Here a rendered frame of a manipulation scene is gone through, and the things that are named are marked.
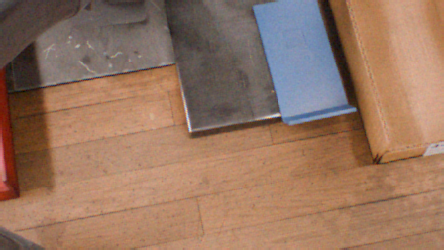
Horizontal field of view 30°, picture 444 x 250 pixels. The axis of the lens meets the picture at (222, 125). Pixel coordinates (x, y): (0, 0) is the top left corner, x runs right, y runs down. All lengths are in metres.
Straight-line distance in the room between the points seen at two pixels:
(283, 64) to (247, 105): 0.06
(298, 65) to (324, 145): 0.09
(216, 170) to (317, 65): 0.15
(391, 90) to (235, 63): 0.17
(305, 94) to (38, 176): 0.29
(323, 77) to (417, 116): 0.11
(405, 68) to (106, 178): 0.34
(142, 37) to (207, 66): 0.09
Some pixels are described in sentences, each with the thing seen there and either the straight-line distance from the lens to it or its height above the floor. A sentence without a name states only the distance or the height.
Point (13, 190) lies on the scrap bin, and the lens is 0.86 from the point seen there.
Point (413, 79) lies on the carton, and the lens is 0.93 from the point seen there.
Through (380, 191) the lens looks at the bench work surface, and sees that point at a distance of 0.88.
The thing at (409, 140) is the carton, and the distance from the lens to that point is 0.90.
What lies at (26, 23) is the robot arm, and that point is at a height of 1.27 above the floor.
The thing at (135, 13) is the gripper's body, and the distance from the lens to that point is 0.77.
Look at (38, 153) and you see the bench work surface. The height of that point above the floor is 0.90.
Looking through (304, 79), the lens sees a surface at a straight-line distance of 0.89.
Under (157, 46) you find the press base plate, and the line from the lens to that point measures 0.93.
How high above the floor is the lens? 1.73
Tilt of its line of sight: 68 degrees down
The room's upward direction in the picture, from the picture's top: 1 degrees clockwise
